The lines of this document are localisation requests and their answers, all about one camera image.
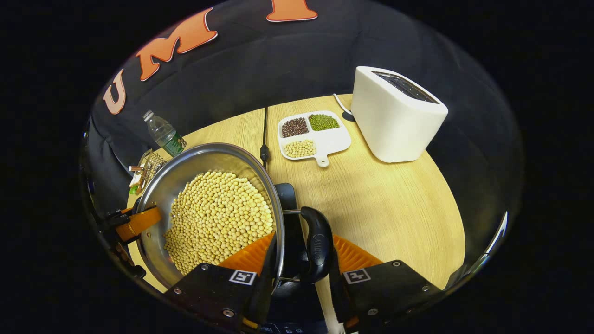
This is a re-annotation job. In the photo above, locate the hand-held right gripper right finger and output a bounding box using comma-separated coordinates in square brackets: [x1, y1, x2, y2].
[329, 234, 442, 331]

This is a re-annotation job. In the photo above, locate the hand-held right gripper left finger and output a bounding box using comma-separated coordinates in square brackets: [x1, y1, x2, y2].
[163, 232, 279, 334]

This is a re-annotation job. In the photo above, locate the steel pot with black handles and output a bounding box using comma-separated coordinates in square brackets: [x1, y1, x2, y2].
[135, 142, 335, 290]

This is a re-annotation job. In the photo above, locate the pile of soybeans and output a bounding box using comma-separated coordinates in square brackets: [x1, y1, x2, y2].
[162, 170, 275, 275]

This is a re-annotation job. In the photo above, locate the clear plastic water bottle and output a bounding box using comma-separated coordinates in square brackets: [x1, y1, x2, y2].
[142, 110, 187, 157]

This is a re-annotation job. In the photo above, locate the white divided bean dish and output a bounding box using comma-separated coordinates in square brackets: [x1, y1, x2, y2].
[278, 110, 352, 168]

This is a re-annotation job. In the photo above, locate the white toaster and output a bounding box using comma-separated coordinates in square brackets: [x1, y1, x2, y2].
[351, 66, 449, 163]

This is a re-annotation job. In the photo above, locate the black backdrop cloth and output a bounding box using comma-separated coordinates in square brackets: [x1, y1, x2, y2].
[81, 0, 523, 288]

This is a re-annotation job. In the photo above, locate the wire utensil basket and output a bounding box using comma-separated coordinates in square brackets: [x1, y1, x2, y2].
[135, 148, 168, 193]

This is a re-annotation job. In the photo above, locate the black power cable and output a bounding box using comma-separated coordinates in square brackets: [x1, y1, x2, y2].
[260, 107, 271, 168]

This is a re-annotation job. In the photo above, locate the white toaster cable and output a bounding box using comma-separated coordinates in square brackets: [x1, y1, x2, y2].
[333, 93, 353, 116]

